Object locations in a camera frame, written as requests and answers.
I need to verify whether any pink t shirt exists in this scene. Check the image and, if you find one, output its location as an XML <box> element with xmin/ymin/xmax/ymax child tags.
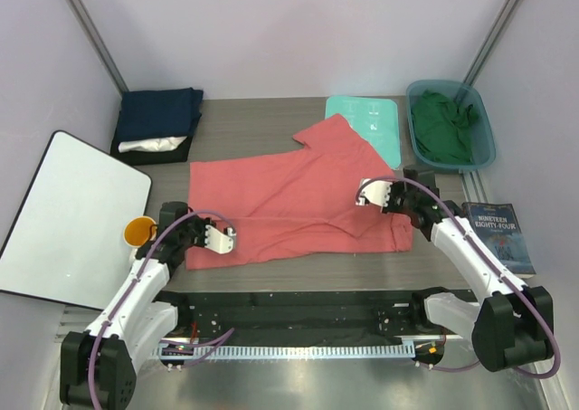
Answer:
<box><xmin>185</xmin><ymin>115</ymin><xmax>413</xmax><ymax>271</ymax></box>

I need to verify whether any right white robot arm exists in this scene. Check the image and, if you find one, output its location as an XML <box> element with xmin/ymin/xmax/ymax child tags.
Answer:
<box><xmin>357</xmin><ymin>170</ymin><xmax>562</xmax><ymax>379</ymax></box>

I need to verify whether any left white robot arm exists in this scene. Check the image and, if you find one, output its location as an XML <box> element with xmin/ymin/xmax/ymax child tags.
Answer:
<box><xmin>59</xmin><ymin>202</ymin><xmax>236</xmax><ymax>409</ymax></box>

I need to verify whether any white mug orange inside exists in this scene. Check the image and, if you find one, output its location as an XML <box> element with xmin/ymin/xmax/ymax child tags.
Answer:
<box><xmin>123</xmin><ymin>216</ymin><xmax>157</xmax><ymax>262</ymax></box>

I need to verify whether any green t shirt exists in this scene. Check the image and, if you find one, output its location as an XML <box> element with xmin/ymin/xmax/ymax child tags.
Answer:
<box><xmin>411</xmin><ymin>91</ymin><xmax>480</xmax><ymax>165</ymax></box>

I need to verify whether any black folded t shirt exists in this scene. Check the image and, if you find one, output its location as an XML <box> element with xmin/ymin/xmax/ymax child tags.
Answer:
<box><xmin>109</xmin><ymin>129</ymin><xmax>195</xmax><ymax>167</ymax></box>

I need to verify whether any teal cutting board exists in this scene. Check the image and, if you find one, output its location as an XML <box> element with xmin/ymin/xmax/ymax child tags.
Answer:
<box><xmin>325</xmin><ymin>96</ymin><xmax>402</xmax><ymax>169</ymax></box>

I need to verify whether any teal plastic basin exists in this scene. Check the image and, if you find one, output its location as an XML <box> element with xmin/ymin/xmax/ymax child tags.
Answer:
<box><xmin>406</xmin><ymin>80</ymin><xmax>496</xmax><ymax>173</ymax></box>

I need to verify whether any nineteen eighty-four book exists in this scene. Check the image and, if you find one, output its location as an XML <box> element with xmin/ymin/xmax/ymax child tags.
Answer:
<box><xmin>462</xmin><ymin>202</ymin><xmax>536</xmax><ymax>279</ymax></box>

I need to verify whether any white board black rim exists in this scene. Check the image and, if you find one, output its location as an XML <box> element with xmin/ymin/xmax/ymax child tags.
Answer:
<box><xmin>1</xmin><ymin>130</ymin><xmax>152</xmax><ymax>310</ymax></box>

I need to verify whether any navy folded t shirt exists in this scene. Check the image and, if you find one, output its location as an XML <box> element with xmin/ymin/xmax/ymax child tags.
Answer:
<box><xmin>115</xmin><ymin>88</ymin><xmax>204</xmax><ymax>142</ymax></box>

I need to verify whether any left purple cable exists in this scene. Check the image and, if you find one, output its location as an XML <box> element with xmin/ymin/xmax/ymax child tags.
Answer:
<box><xmin>86</xmin><ymin>208</ymin><xmax>238</xmax><ymax>410</ymax></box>

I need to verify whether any purple cable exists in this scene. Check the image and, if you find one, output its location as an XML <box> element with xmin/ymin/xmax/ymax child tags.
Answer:
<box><xmin>354</xmin><ymin>176</ymin><xmax>563</xmax><ymax>379</ymax></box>
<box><xmin>86</xmin><ymin>208</ymin><xmax>238</xmax><ymax>410</ymax></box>

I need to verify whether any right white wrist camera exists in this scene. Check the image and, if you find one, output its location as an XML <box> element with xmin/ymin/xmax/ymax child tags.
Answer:
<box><xmin>356</xmin><ymin>178</ymin><xmax>393</xmax><ymax>208</ymax></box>

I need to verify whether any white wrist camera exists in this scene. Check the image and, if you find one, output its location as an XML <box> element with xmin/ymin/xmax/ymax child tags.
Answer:
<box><xmin>204</xmin><ymin>224</ymin><xmax>237</xmax><ymax>254</ymax></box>
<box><xmin>356</xmin><ymin>178</ymin><xmax>393</xmax><ymax>208</ymax></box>

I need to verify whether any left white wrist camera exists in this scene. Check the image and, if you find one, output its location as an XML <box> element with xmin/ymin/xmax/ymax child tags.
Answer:
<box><xmin>204</xmin><ymin>224</ymin><xmax>237</xmax><ymax>254</ymax></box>

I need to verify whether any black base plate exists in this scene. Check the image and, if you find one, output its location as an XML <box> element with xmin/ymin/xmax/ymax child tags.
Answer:
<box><xmin>156</xmin><ymin>291</ymin><xmax>442</xmax><ymax>348</ymax></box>

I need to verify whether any white slotted cable duct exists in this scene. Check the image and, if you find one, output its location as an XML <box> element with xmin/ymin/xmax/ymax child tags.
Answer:
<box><xmin>151</xmin><ymin>342</ymin><xmax>415</xmax><ymax>362</ymax></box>

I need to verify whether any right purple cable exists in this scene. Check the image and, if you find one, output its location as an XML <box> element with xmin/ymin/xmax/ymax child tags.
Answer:
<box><xmin>354</xmin><ymin>176</ymin><xmax>563</xmax><ymax>379</ymax></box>

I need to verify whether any right aluminium corner post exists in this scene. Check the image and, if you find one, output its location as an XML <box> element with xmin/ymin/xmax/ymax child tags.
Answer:
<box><xmin>462</xmin><ymin>0</ymin><xmax>524</xmax><ymax>87</ymax></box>

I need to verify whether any aluminium corner post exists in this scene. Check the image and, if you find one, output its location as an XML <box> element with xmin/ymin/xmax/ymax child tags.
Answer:
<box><xmin>66</xmin><ymin>0</ymin><xmax>128</xmax><ymax>93</ymax></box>
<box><xmin>462</xmin><ymin>0</ymin><xmax>524</xmax><ymax>87</ymax></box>

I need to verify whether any left aluminium corner post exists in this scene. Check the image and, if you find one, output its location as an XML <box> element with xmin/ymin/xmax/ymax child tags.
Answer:
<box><xmin>66</xmin><ymin>0</ymin><xmax>128</xmax><ymax>93</ymax></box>

